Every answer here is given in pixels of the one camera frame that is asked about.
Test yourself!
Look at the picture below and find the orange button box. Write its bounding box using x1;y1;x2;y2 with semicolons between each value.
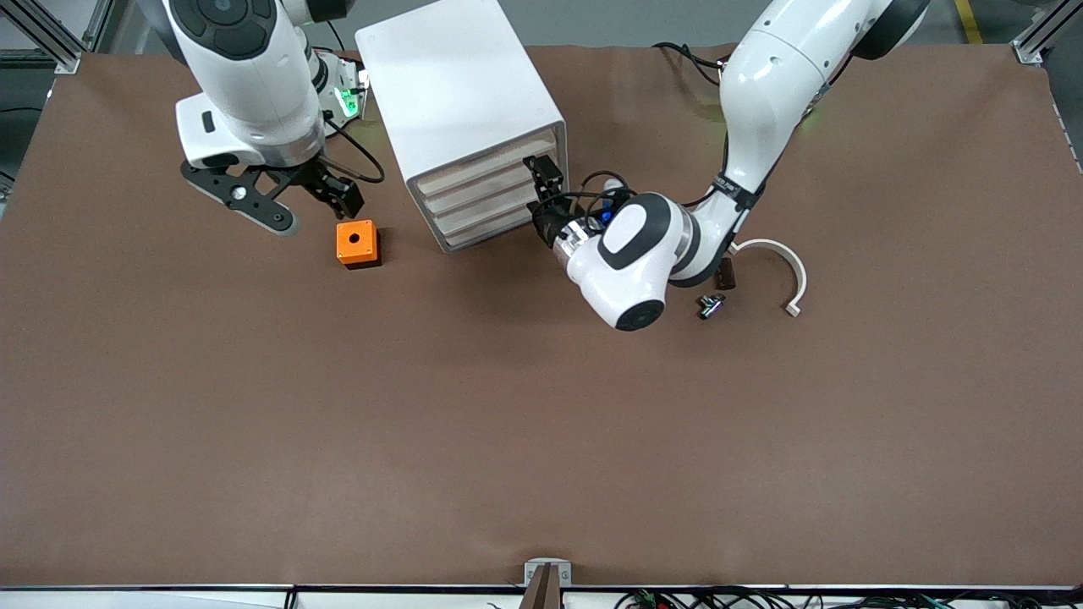
336;220;382;270

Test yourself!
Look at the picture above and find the white curved plastic arc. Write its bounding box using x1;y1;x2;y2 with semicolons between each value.
728;239;808;318

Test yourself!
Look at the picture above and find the brown table mat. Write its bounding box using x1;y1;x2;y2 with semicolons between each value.
0;42;1083;590

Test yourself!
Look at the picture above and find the aluminium frame profile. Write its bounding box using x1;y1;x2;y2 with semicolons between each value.
0;0;90;75
1011;0;1083;67

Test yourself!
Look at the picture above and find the grey metal bracket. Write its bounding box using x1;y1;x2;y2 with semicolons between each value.
525;558;572;609

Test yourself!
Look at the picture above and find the white plastic drawer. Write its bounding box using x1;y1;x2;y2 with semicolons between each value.
423;156;542;215
415;127;559;197
438;207;551;251
430;182;542;233

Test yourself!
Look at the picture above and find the white drawer cabinet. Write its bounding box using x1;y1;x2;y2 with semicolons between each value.
355;0;570;254

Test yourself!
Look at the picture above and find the black left arm base cable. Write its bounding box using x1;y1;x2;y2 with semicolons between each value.
653;41;730;87

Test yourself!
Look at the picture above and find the white table frame rail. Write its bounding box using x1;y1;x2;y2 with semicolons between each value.
0;584;1083;609

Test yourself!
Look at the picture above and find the black cable bundle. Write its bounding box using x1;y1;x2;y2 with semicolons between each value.
616;587;1083;609

